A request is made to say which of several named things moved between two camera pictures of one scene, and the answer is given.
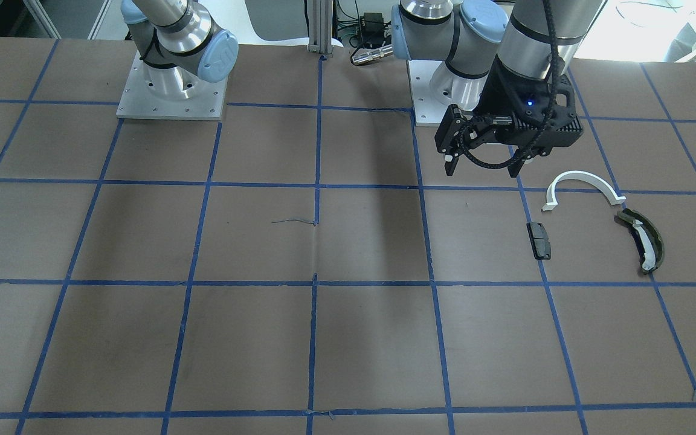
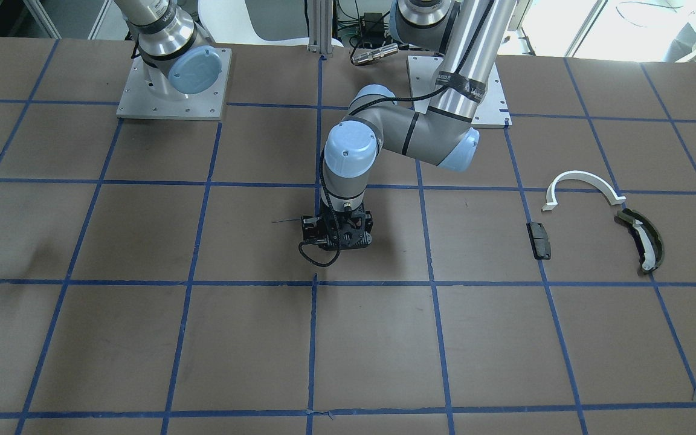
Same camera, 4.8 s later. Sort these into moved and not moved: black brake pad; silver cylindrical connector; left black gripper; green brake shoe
Moved: left black gripper
Not moved: green brake shoe; black brake pad; silver cylindrical connector
